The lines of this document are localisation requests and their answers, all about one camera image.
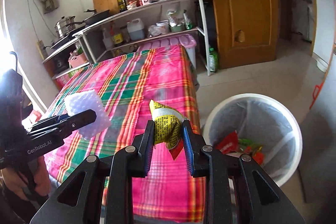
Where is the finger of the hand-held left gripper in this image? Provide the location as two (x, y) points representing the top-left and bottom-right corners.
(26, 109), (97, 139)
(33, 114), (70, 125)

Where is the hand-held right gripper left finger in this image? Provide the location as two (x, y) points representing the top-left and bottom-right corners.
(29, 120), (155, 224)

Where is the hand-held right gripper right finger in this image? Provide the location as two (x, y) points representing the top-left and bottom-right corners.
(181, 120), (306, 224)

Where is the white foam fruit net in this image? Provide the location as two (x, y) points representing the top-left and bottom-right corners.
(64, 90), (111, 139)

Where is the yellow snack packet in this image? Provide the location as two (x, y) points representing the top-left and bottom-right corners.
(149, 99), (189, 161)

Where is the red snack packet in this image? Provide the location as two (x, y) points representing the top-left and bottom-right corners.
(215, 131), (239, 153)

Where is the green snack bag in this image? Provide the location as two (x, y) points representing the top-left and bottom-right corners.
(236, 138), (263, 153)

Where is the red plastic bag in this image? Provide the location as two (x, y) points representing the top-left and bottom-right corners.
(251, 145), (264, 163)

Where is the white trash bin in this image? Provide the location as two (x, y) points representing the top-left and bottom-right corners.
(203, 93), (303, 188)

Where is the person's left hand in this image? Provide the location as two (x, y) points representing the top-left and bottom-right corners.
(0, 156), (51, 201)

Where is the printed cardboard box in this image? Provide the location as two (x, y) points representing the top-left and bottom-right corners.
(52, 67), (87, 90)

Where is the pink plastic basket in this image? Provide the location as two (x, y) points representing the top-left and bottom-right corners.
(68, 52), (88, 69)

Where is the white power strip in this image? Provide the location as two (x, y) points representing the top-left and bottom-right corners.
(37, 40), (45, 59)

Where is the low white shelf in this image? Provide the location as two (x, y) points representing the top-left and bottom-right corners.
(42, 38), (92, 84)

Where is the pink green plaid tablecloth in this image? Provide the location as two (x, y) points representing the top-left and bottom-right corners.
(43, 45), (208, 223)

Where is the black gas stove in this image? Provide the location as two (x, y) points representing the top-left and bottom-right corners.
(50, 34), (79, 50)

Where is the soy sauce bottle yellow label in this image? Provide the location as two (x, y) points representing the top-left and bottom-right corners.
(112, 21), (124, 47)

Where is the steel steamer pot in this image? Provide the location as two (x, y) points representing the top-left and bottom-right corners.
(54, 16), (76, 38)

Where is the green soda bottle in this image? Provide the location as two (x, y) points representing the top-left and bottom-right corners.
(209, 48), (219, 73)

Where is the black frying pan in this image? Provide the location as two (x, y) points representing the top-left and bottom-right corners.
(75, 9), (111, 25)

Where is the white oil jug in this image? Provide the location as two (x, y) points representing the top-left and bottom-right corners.
(127, 18), (145, 41)

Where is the pink lidded storage box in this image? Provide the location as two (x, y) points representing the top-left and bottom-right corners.
(136, 34), (197, 67)

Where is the crumpled plastic bag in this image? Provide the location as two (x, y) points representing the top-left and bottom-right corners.
(147, 25), (160, 38)

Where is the white plastic tub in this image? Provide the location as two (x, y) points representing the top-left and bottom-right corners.
(156, 20), (170, 34)

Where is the white metal shelf rack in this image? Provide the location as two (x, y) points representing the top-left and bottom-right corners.
(72, 0), (214, 76)

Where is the green bowl with bags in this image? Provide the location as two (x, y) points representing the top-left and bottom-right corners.
(168, 10), (185, 33)

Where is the grey refrigerator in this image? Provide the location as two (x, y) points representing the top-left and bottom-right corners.
(299, 43), (336, 203)

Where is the orange plastic object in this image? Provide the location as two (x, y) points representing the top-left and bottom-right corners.
(310, 80), (326, 110)

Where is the wooden door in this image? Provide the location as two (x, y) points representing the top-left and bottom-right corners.
(202, 0), (279, 69)

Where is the white floor basin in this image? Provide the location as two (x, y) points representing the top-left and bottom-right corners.
(316, 55), (330, 73)

